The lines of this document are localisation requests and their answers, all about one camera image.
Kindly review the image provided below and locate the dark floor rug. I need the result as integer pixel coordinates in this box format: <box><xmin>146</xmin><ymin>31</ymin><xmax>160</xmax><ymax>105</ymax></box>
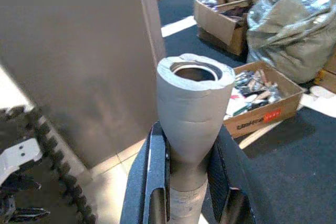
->
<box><xmin>156</xmin><ymin>0</ymin><xmax>205</xmax><ymax>27</ymax></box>

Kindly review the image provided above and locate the large dark floor carpet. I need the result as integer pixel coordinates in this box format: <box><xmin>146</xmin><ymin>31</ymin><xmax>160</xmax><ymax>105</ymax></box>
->
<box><xmin>162</xmin><ymin>16</ymin><xmax>336</xmax><ymax>224</ymax></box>

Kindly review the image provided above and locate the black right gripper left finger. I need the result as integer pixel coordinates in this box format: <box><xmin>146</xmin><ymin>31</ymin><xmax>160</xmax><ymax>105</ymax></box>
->
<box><xmin>120</xmin><ymin>121</ymin><xmax>171</xmax><ymax>224</ymax></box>

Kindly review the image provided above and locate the large cardboard box of scrap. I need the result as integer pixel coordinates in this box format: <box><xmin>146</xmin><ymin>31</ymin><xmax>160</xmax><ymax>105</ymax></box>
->
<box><xmin>193</xmin><ymin>0</ymin><xmax>271</xmax><ymax>56</ymax></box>

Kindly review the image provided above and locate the open cardboard box red print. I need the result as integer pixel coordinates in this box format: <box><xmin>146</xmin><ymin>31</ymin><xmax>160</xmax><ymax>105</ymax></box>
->
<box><xmin>223</xmin><ymin>61</ymin><xmax>305</xmax><ymax>140</ymax></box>

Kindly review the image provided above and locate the grey grip broom white head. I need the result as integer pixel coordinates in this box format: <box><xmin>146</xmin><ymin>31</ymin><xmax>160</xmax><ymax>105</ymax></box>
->
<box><xmin>156</xmin><ymin>53</ymin><xmax>236</xmax><ymax>224</ymax></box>

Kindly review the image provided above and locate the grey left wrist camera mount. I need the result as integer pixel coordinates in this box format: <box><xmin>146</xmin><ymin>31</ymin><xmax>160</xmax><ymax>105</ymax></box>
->
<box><xmin>0</xmin><ymin>137</ymin><xmax>43</xmax><ymax>185</ymax></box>

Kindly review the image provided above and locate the olive woven sack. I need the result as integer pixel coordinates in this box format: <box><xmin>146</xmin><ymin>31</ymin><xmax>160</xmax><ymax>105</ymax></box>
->
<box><xmin>246</xmin><ymin>0</ymin><xmax>336</xmax><ymax>84</ymax></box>

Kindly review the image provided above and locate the stainless steel refrigerator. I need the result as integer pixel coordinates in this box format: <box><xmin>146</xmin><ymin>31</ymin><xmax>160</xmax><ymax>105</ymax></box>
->
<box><xmin>0</xmin><ymin>0</ymin><xmax>166</xmax><ymax>169</ymax></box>

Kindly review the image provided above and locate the brown box with shipping labels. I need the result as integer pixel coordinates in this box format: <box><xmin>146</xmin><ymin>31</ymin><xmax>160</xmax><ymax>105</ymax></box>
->
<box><xmin>314</xmin><ymin>50</ymin><xmax>336</xmax><ymax>93</ymax></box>

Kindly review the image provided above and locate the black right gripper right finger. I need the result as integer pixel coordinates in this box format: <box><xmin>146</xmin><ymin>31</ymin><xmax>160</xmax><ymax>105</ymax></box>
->
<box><xmin>207</xmin><ymin>125</ymin><xmax>257</xmax><ymax>224</ymax></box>

